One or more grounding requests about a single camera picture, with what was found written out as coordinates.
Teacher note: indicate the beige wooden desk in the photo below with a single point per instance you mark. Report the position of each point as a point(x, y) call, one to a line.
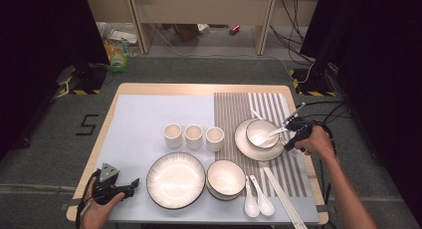
point(199, 6)

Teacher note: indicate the white dark-rimmed plate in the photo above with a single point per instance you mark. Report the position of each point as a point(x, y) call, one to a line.
point(175, 181)
point(257, 154)

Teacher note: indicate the brown cardboard box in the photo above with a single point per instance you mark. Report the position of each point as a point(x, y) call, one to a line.
point(186, 32)

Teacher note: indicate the person's right hand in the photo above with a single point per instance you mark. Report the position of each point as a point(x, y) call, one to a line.
point(318, 142)

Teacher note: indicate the black stand base hazard tape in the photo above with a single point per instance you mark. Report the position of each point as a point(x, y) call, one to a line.
point(88, 79)
point(315, 84)

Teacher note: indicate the red can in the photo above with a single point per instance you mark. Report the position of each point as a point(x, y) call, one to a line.
point(234, 29)

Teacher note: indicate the grey striped placemat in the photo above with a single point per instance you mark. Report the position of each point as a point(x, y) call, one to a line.
point(227, 116)

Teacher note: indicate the person's left hand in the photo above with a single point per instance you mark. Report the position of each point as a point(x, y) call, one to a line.
point(98, 212)

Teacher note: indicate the white plastic bag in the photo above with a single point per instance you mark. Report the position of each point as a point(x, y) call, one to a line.
point(122, 36)

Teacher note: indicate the white ceramic cup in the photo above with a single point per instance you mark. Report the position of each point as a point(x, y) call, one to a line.
point(215, 137)
point(172, 134)
point(193, 135)

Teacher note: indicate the white dark-rimmed bowl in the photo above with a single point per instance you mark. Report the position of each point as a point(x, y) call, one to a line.
point(225, 198)
point(225, 177)
point(257, 126)

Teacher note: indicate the white ceramic spoon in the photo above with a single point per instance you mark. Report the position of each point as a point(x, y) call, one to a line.
point(262, 139)
point(265, 207)
point(251, 207)

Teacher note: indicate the pale blue table sheet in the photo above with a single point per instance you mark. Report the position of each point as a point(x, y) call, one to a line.
point(139, 129)

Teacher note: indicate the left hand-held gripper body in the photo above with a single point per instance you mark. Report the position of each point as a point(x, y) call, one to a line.
point(103, 189)

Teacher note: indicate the green yellow snack bag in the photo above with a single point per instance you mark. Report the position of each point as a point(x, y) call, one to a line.
point(116, 59)

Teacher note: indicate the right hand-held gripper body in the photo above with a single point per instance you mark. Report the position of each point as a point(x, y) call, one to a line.
point(300, 127)

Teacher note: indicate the bundle of white chopsticks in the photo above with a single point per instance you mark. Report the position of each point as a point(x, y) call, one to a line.
point(282, 195)

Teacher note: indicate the white crumpled paper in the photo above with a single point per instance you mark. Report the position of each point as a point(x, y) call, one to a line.
point(203, 28)

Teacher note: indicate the black curtain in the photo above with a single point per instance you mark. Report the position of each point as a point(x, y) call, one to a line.
point(40, 56)
point(381, 73)

